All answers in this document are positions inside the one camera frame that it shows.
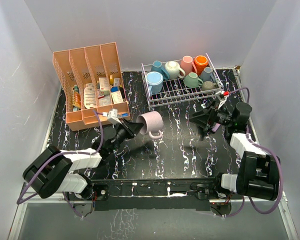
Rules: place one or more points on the orange mug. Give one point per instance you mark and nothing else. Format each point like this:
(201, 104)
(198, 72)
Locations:
(201, 62)

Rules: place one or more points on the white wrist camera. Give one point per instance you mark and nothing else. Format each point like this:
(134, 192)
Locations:
(112, 116)
(221, 97)

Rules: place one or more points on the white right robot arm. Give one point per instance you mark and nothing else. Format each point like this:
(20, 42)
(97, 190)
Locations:
(258, 175)

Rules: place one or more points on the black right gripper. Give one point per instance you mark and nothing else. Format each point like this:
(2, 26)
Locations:
(202, 120)

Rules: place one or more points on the white wire dish rack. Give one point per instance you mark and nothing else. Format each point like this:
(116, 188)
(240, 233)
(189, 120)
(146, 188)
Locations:
(174, 90)

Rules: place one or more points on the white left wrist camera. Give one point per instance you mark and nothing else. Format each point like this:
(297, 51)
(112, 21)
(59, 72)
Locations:
(112, 116)

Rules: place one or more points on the olive grey small cup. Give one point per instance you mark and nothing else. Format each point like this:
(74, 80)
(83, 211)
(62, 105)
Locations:
(208, 85)

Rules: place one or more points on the pink mug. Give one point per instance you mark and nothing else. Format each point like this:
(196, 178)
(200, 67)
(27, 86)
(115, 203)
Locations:
(188, 65)

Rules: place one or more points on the light blue mug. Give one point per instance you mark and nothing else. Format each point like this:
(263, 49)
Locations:
(154, 81)

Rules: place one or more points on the cream speckled mug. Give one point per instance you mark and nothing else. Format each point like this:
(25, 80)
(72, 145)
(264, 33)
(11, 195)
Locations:
(174, 70)

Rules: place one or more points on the teal green cup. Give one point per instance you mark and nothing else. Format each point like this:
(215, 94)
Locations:
(192, 80)

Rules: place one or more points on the lavender wide mug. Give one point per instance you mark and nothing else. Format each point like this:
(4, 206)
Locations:
(152, 124)

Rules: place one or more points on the yellow small box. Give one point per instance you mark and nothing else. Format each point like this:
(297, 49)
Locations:
(111, 80)

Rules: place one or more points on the white red medicine box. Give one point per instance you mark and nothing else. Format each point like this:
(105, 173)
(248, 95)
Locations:
(104, 84)

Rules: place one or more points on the white blister pack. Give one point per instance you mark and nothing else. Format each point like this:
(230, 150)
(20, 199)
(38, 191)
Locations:
(89, 96)

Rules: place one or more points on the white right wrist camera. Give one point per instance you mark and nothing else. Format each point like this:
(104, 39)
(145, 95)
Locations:
(221, 97)

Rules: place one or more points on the blue round container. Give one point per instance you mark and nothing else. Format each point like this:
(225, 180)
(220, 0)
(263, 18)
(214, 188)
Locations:
(115, 89)

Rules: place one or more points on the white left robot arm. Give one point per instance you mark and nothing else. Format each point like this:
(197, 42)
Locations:
(53, 170)

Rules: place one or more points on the orange medicine box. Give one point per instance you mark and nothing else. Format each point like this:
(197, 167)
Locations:
(76, 100)

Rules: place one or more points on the grey-blue printed mug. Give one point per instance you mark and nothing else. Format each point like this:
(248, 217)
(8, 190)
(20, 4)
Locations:
(207, 75)

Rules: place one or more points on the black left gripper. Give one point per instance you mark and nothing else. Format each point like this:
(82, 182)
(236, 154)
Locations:
(131, 128)

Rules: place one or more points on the peach plastic file organizer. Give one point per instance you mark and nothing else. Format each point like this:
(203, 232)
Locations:
(80, 66)

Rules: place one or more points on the white mug blue handle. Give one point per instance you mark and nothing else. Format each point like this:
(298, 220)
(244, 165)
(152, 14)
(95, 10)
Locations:
(158, 66)

